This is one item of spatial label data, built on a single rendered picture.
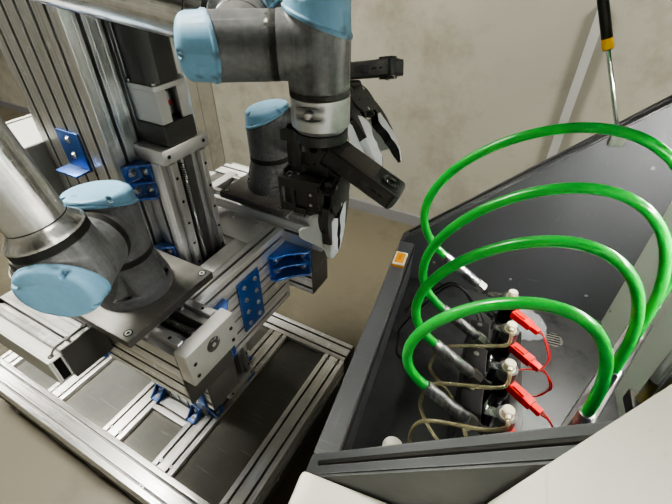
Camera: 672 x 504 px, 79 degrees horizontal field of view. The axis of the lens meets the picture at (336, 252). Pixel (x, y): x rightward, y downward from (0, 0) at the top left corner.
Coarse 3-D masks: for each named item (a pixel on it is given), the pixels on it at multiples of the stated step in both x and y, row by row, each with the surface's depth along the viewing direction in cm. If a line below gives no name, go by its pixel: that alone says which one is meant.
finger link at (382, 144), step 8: (368, 120) 72; (376, 120) 71; (384, 120) 72; (376, 128) 71; (384, 128) 71; (376, 136) 73; (384, 136) 72; (392, 136) 72; (384, 144) 74; (392, 144) 72; (392, 152) 73; (400, 152) 72; (400, 160) 73
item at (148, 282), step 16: (144, 256) 78; (160, 256) 84; (128, 272) 77; (144, 272) 79; (160, 272) 82; (112, 288) 77; (128, 288) 78; (144, 288) 79; (160, 288) 82; (112, 304) 78; (128, 304) 79; (144, 304) 80
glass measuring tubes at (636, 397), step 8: (664, 360) 67; (664, 368) 67; (656, 376) 68; (664, 376) 67; (648, 384) 70; (656, 384) 69; (664, 384) 65; (632, 392) 74; (640, 392) 72; (648, 392) 71; (656, 392) 67; (624, 400) 76; (632, 400) 73; (640, 400) 72; (632, 408) 72
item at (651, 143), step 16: (544, 128) 55; (560, 128) 54; (576, 128) 53; (592, 128) 53; (608, 128) 52; (624, 128) 52; (496, 144) 58; (512, 144) 58; (640, 144) 52; (656, 144) 51; (464, 160) 61; (448, 176) 63; (432, 192) 66
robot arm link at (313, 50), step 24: (288, 0) 42; (312, 0) 41; (336, 0) 42; (288, 24) 43; (312, 24) 42; (336, 24) 43; (288, 48) 44; (312, 48) 44; (336, 48) 45; (288, 72) 46; (312, 72) 46; (336, 72) 46; (312, 96) 47; (336, 96) 48
